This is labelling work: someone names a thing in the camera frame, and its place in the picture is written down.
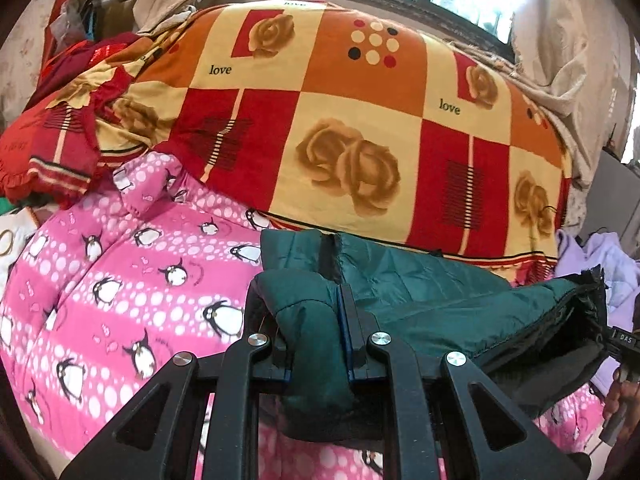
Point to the pink penguin printed blanket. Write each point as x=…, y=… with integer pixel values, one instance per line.
x=150, y=280

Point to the white and green cloth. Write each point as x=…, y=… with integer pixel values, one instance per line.
x=15, y=240

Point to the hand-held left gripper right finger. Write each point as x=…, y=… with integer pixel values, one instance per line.
x=350, y=330

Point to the grey furniture panel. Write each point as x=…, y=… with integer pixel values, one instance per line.
x=615, y=180

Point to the red ruffled pillow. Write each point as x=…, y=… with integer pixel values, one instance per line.
x=45, y=150

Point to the clear plastic bag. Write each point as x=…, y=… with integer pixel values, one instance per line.
x=67, y=22

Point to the rose printed checked blanket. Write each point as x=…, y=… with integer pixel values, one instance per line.
x=350, y=100

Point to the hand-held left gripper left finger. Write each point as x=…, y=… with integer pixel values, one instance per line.
x=267, y=360

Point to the person's right hand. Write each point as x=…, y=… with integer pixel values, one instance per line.
x=611, y=400

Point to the lavender jacket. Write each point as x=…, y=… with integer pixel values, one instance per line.
x=620, y=265

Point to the green quilted jacket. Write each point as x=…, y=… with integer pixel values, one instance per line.
x=440, y=305

